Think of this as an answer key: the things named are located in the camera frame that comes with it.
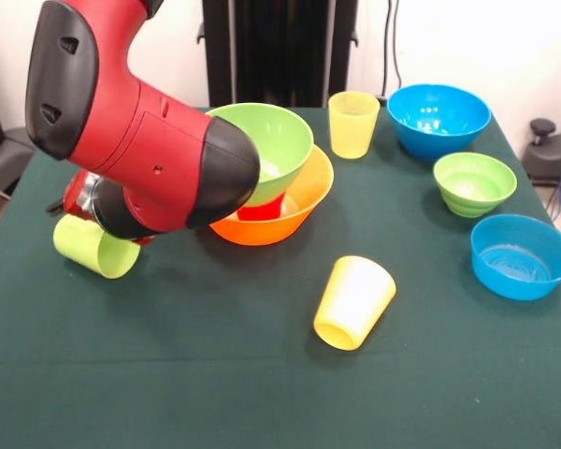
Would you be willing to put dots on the green cup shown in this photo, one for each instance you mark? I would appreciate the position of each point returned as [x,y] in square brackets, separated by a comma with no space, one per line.
[89,248]

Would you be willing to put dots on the black knobbed equipment base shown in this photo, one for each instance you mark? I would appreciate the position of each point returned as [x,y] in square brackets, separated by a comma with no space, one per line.
[551,154]

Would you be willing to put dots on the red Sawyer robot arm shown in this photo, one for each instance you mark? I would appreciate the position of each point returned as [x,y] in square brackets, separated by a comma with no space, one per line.
[145,140]

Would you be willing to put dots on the small blue bowl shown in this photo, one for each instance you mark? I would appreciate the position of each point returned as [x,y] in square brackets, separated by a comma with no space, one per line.
[519,266]

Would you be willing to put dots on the red cup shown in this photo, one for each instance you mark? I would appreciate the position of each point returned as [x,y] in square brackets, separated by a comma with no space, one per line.
[262,212]

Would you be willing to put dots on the small green bowl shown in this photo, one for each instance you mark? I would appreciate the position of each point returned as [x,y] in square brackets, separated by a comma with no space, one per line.
[474,192]

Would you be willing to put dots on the large blue bowl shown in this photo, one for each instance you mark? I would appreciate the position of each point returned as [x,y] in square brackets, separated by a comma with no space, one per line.
[439,126]

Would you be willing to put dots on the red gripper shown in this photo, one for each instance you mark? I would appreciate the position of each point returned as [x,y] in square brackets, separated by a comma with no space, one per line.
[71,196]

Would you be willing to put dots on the large green bowl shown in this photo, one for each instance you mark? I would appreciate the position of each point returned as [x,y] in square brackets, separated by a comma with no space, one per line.
[280,135]

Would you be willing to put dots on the dark green table cloth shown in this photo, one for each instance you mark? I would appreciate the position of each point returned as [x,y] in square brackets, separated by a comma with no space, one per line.
[262,397]

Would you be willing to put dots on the large orange bowl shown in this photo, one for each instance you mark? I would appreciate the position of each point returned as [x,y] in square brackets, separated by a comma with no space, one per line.
[271,229]

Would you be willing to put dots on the pale translucent yellow cup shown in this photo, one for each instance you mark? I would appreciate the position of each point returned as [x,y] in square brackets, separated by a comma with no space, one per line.
[353,131]

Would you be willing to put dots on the black chair base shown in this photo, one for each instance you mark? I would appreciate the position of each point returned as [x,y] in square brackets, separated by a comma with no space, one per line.
[9,154]

